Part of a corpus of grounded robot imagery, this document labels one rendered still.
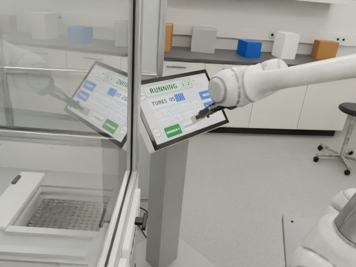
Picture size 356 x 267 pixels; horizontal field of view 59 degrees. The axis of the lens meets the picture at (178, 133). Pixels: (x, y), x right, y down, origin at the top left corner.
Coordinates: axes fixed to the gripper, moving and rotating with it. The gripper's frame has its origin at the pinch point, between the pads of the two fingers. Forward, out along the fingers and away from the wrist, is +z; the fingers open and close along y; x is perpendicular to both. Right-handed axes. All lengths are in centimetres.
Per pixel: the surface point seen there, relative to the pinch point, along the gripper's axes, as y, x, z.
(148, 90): 3.9, -20.6, 17.0
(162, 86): -4.7, -21.3, 17.0
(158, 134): 8.7, -0.9, 17.1
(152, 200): -5, 27, 61
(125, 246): 52, 28, -5
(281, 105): -252, 3, 106
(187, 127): -8.6, 0.6, 17.1
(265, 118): -239, 9, 125
